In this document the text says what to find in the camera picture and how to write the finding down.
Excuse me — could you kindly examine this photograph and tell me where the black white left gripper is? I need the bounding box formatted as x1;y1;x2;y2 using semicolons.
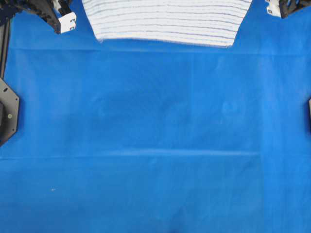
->
36;0;77;34

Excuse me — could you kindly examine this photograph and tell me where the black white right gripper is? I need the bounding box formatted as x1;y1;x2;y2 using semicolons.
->
265;0;311;18

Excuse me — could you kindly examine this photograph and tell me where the white blue striped towel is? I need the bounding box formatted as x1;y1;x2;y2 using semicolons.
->
82;0;252;48

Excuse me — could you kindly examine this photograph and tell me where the blue table cloth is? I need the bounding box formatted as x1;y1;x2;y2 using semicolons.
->
0;0;311;233

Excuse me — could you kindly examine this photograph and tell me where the black frame post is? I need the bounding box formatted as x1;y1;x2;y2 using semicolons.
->
0;17;11;79

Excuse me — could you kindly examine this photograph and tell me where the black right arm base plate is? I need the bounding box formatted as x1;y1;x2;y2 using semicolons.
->
308;98;311;128

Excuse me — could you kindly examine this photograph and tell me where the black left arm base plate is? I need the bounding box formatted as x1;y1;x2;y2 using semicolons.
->
0;79;19;146

